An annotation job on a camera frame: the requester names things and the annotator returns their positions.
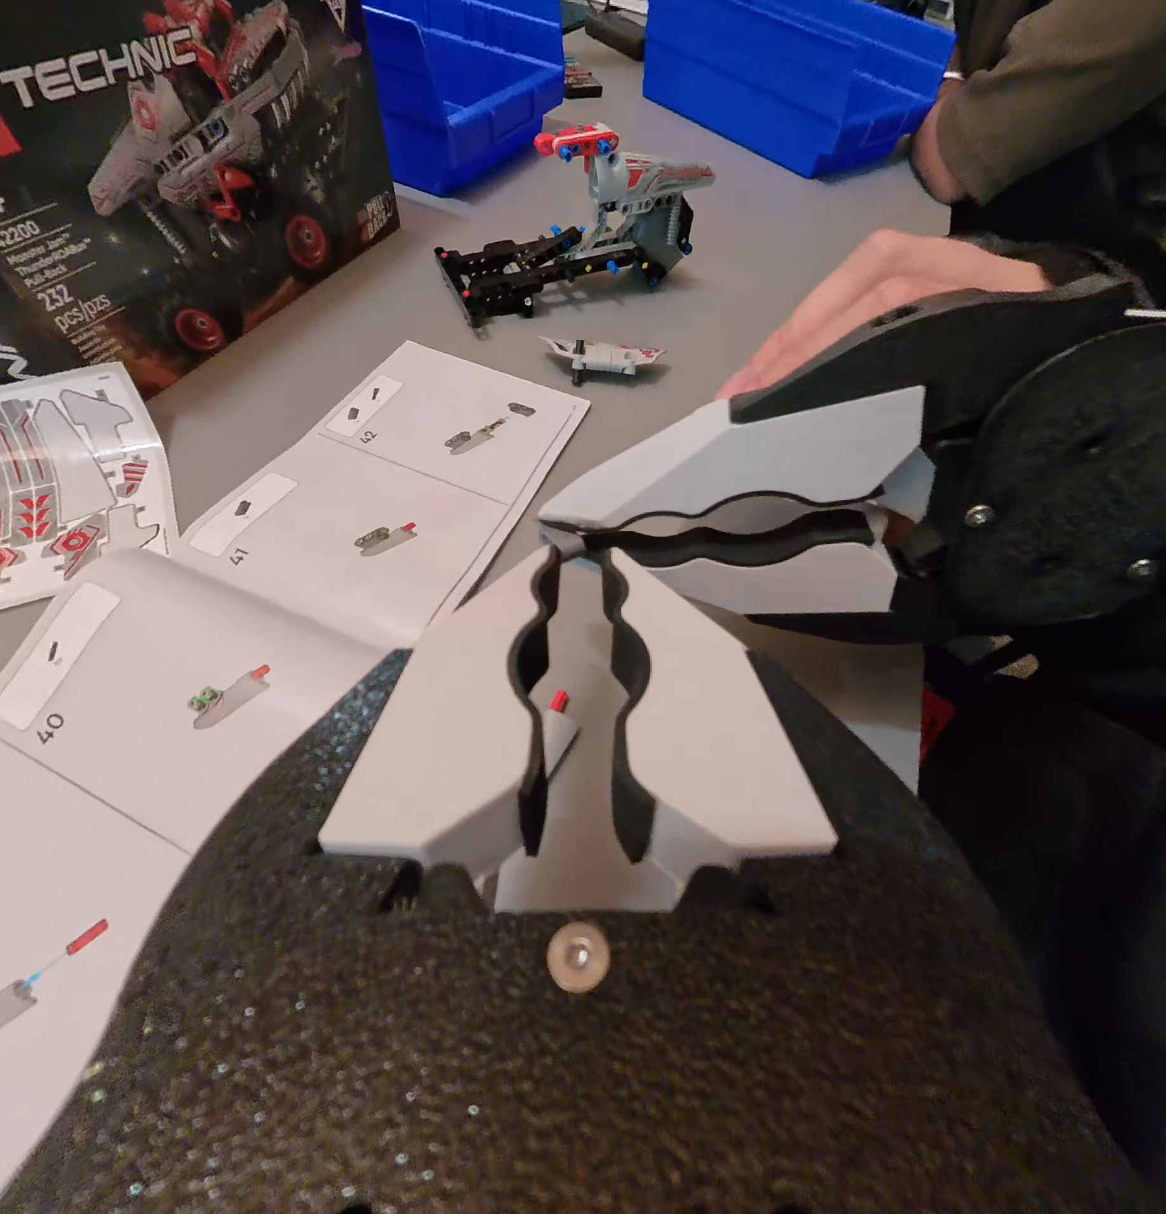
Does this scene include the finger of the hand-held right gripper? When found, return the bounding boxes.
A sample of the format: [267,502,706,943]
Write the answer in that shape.
[538,384,938,542]
[583,512,903,622]

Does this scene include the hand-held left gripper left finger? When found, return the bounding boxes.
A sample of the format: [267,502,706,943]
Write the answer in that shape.
[317,549,559,888]

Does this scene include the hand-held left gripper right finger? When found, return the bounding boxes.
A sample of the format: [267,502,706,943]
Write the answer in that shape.
[603,554,839,878]

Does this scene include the grey brick with red axle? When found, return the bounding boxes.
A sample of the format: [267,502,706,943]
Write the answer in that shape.
[534,687,582,793]

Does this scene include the person's right forearm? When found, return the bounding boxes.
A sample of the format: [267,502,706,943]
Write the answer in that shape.
[1039,194,1166,305]

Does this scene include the grey desk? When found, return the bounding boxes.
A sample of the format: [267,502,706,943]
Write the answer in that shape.
[0,19,959,798]

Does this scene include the person's right hand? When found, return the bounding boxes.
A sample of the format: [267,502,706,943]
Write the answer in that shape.
[717,228,1054,400]

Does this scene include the white wing brick piece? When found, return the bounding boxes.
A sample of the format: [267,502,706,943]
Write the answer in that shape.
[538,334,670,385]

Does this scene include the red tag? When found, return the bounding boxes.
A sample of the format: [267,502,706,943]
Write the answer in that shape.
[920,685,957,771]

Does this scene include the white instruction booklet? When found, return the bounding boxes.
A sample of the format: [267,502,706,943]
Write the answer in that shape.
[0,340,592,1206]

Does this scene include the black brick truck chassis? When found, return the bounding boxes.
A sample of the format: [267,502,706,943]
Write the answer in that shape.
[434,122,720,332]

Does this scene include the person's black clothed body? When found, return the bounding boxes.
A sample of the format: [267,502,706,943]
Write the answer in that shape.
[926,645,1166,1214]

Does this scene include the blue storage bin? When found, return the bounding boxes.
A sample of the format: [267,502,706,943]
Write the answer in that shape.
[643,0,957,182]
[361,0,568,199]

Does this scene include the small black device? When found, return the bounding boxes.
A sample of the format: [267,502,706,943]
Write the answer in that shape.
[588,4,653,60]

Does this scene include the red grey sticker sheet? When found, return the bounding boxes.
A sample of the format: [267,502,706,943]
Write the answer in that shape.
[0,361,179,618]

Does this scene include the black toy set box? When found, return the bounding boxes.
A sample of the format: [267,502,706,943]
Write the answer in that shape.
[0,0,403,400]

